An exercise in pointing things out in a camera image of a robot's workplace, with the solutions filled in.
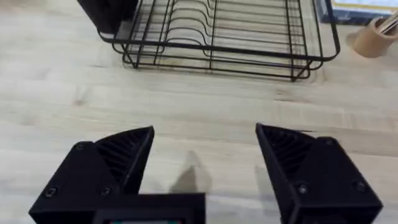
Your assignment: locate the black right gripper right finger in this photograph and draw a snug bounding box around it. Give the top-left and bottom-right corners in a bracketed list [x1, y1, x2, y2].
[255, 123, 384, 224]

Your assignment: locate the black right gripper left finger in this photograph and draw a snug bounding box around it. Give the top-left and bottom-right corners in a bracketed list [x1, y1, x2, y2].
[28, 125, 155, 224]

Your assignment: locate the brown tape roll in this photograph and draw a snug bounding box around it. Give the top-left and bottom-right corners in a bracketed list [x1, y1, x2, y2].
[352, 16, 398, 59]

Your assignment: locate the blue and white box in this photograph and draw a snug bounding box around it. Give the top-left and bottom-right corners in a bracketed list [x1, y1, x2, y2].
[317, 0, 398, 26]

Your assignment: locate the black wire dish rack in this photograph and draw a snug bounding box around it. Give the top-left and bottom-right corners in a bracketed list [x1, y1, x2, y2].
[76, 0, 341, 82]

